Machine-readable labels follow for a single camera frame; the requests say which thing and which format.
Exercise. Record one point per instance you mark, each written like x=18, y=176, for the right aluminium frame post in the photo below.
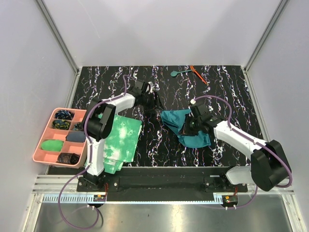
x=269, y=28

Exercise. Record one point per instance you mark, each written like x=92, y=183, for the teal satin napkin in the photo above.
x=182, y=125

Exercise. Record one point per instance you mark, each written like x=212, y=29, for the dark blue rolled cloth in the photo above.
x=76, y=137

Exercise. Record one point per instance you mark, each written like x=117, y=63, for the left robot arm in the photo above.
x=98, y=120

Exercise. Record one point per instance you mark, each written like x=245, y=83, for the aluminium frame post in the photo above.
x=269, y=28
x=54, y=30

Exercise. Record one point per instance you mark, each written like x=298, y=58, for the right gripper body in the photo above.
x=191, y=126

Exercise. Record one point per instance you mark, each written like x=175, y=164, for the left aluminium frame post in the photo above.
x=54, y=30

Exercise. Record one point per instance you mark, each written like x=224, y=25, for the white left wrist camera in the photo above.
x=150, y=88

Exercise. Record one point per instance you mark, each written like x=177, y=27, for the blue patterned rolled cloth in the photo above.
x=64, y=114

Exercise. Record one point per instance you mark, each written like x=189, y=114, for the pink compartment tray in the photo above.
x=50, y=157

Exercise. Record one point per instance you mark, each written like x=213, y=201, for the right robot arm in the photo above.
x=269, y=165

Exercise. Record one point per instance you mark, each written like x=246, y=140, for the teal plastic spoon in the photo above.
x=175, y=73

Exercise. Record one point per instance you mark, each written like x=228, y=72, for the aluminium front rail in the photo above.
x=59, y=189

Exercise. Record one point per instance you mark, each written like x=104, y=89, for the green rolled cloth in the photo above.
x=52, y=145

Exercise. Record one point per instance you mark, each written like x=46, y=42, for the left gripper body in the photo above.
x=148, y=103

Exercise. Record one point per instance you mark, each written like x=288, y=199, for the brown patterned rolled cloth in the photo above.
x=68, y=158

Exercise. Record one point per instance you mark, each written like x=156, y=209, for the green tie-dye cloth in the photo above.
x=108, y=155

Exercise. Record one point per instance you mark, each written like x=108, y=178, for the black marble pattern mat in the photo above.
x=226, y=94

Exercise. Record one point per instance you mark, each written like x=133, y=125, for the orange plastic fork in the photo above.
x=197, y=74

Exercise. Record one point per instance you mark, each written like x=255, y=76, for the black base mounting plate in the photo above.
x=160, y=184

